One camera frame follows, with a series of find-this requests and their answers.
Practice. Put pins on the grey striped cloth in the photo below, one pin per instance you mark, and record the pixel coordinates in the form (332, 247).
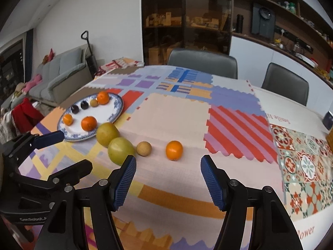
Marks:
(5, 127)

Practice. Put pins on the black thermos bottle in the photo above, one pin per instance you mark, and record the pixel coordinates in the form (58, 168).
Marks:
(239, 23)

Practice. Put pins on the black upright vacuum cleaner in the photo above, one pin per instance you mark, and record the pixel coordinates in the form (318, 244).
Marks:
(90, 57)

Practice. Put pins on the white floral tile tablecloth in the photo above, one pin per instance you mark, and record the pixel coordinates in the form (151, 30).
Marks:
(299, 161)

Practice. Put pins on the dark plum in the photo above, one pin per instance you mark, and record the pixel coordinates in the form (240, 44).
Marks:
(84, 105)
(75, 109)

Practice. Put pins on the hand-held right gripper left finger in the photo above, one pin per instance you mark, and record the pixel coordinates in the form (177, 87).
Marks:
(124, 183)

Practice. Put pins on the wooden wall shelf unit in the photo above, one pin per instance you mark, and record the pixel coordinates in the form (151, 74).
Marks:
(286, 18)

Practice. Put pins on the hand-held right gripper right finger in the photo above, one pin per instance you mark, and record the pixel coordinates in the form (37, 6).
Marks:
(214, 185)

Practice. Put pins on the green pear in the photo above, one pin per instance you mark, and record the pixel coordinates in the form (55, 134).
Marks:
(120, 149)

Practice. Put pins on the grey sofa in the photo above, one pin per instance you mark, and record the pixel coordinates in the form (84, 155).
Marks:
(62, 78)

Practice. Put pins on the small brown round fruit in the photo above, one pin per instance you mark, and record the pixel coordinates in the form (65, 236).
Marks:
(144, 148)
(94, 102)

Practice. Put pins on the dark glass cabinet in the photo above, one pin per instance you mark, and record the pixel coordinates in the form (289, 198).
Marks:
(187, 18)

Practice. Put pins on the orange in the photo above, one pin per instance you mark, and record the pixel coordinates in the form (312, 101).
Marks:
(174, 150)
(103, 98)
(89, 123)
(68, 119)

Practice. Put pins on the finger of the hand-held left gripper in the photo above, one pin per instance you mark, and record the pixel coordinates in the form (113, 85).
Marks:
(75, 170)
(49, 138)

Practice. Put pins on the blue rimmed white plate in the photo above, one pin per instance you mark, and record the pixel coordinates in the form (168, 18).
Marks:
(106, 113)

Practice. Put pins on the red striped folded cloth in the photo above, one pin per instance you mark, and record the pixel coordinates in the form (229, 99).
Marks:
(119, 65)

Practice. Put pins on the grey chair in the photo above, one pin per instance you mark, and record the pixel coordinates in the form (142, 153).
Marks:
(203, 62)
(285, 83)

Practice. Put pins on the colourful patchwork tablecloth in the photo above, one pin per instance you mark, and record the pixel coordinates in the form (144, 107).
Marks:
(177, 114)

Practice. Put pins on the pink plush toy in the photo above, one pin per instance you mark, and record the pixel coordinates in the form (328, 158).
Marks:
(32, 83)

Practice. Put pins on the red plush toy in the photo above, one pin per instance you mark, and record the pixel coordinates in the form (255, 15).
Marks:
(49, 56)

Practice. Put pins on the black wall appliance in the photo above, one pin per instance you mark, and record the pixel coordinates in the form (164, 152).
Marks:
(262, 20)

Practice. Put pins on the yellow pear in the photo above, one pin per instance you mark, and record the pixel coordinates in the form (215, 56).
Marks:
(107, 134)

